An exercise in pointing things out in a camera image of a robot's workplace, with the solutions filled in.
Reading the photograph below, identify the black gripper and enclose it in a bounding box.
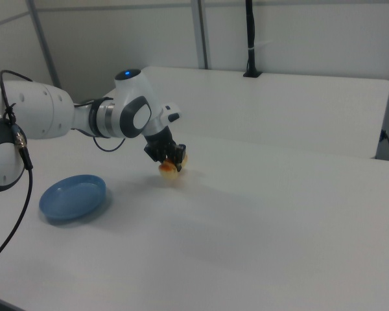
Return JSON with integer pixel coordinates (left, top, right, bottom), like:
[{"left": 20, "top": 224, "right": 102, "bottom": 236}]
[{"left": 144, "top": 128, "right": 187, "bottom": 173}]

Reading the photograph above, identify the bread with orange topping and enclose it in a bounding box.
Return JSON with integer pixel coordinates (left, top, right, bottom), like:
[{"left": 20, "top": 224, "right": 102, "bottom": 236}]
[{"left": 158, "top": 153, "right": 189, "bottom": 181}]

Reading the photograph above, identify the blue round plate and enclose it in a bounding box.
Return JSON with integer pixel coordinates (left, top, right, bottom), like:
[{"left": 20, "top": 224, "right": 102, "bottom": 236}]
[{"left": 39, "top": 174, "right": 107, "bottom": 225}]

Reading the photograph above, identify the white side table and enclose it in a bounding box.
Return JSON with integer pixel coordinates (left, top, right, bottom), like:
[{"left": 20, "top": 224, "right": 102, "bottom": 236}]
[{"left": 102, "top": 66, "right": 389, "bottom": 160}]

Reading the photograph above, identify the black pole with white tie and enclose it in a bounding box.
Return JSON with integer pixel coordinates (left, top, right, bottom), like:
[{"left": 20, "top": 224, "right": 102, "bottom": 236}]
[{"left": 242, "top": 0, "right": 264, "bottom": 79}]

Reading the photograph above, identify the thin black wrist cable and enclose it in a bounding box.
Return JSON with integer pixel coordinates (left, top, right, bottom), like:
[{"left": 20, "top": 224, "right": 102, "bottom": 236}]
[{"left": 72, "top": 98, "right": 128, "bottom": 153}]

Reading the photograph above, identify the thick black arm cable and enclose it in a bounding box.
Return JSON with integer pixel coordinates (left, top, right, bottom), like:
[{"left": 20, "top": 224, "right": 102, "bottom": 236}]
[{"left": 0, "top": 69, "right": 35, "bottom": 268}]

